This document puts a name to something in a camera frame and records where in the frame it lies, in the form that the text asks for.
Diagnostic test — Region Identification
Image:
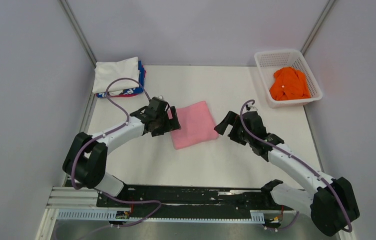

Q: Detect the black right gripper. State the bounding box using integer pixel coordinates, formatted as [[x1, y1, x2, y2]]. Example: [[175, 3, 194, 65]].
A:
[[214, 111, 253, 146]]

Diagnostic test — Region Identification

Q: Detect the pink t-shirt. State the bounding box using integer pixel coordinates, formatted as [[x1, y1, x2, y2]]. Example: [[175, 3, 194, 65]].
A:
[[170, 101, 218, 150]]

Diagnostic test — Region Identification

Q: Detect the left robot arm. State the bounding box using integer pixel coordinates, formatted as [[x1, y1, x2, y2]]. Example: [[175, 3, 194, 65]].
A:
[[62, 97, 181, 207]]

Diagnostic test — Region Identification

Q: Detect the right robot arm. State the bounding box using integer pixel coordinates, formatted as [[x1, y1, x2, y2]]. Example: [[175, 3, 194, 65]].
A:
[[214, 111, 360, 237]]

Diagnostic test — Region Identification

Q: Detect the blue printed folded t-shirt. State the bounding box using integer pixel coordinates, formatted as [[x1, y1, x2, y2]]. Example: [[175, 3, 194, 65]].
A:
[[92, 57, 146, 98]]

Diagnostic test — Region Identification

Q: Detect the orange t-shirt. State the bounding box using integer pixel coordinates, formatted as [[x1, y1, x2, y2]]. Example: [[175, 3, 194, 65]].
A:
[[269, 67, 311, 101]]

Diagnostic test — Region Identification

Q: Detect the white plastic laundry basket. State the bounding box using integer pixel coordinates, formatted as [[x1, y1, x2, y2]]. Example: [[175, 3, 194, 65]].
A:
[[254, 49, 323, 108]]

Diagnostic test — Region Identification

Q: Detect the white folded t-shirt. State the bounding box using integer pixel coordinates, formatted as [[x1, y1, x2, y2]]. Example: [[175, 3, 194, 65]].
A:
[[92, 56, 140, 94]]

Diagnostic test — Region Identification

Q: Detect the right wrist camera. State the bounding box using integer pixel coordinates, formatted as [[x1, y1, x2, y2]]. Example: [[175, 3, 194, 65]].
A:
[[245, 104, 258, 112]]

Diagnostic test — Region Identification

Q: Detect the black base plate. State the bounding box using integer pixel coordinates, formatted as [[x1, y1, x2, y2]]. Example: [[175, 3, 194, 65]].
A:
[[96, 185, 290, 218]]

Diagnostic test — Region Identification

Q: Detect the white slotted cable duct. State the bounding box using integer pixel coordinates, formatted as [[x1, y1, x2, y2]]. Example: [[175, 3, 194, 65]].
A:
[[56, 209, 265, 225]]

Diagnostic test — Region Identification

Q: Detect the aluminium frame rail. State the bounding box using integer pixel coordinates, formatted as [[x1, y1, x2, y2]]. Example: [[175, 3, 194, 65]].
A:
[[45, 187, 348, 215]]

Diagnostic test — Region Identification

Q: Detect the right aluminium corner post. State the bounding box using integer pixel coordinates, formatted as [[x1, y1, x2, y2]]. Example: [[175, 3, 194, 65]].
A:
[[300, 0, 338, 55]]

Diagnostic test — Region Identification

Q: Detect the aluminium corner post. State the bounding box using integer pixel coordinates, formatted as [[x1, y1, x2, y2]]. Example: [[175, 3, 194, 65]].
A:
[[300, 0, 338, 55], [58, 0, 97, 68]]

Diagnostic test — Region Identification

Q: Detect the left aluminium corner post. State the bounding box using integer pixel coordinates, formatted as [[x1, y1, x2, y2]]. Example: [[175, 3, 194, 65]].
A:
[[58, 0, 97, 68]]

